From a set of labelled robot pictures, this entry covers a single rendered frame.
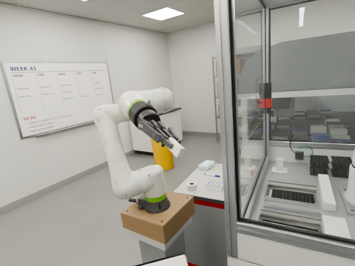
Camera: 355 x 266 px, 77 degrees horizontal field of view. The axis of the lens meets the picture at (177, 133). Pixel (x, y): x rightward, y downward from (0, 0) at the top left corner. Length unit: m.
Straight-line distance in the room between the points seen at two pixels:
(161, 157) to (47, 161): 1.84
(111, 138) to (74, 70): 3.24
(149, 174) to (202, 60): 4.98
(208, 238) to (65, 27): 3.89
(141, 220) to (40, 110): 3.06
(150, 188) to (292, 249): 0.73
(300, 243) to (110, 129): 0.96
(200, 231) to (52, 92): 3.21
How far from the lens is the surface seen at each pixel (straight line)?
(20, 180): 4.08
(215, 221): 1.74
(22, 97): 3.97
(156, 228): 1.26
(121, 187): 1.20
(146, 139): 4.89
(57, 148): 4.23
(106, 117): 1.26
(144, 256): 1.55
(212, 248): 1.90
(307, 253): 0.86
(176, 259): 0.57
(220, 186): 1.71
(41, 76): 4.11
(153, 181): 1.24
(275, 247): 0.86
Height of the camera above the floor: 1.58
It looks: 13 degrees down
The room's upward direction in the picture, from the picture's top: 6 degrees counter-clockwise
